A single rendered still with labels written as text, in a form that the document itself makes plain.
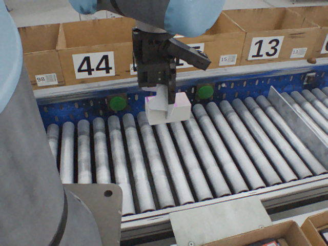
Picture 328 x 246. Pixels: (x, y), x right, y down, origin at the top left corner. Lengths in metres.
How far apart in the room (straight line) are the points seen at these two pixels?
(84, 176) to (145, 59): 0.56
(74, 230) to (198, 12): 0.25
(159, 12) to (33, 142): 0.20
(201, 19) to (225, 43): 0.93
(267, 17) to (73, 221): 1.53
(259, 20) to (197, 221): 1.14
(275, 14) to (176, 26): 1.39
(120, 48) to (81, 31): 0.33
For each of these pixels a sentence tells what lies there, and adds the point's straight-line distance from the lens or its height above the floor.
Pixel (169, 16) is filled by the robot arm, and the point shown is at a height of 1.41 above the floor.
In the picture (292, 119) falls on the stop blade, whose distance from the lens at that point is 1.29.
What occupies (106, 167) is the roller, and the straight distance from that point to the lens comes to 1.02.
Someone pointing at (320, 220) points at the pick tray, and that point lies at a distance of 0.93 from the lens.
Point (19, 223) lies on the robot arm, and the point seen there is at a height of 1.37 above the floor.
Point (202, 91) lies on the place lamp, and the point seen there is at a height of 0.82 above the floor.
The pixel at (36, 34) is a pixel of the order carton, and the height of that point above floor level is 1.01.
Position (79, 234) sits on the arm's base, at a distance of 0.27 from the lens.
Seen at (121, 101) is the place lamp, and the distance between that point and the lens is 1.16.
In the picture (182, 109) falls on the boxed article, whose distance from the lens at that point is 0.65.
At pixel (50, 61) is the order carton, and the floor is 1.00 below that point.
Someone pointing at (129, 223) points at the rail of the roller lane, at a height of 0.74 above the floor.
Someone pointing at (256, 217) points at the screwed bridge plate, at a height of 0.75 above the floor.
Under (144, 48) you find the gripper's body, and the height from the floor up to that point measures 1.27.
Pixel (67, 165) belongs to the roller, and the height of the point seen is 0.75.
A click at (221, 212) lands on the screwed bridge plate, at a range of 0.90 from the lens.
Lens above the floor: 1.51
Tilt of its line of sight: 41 degrees down
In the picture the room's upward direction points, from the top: straight up
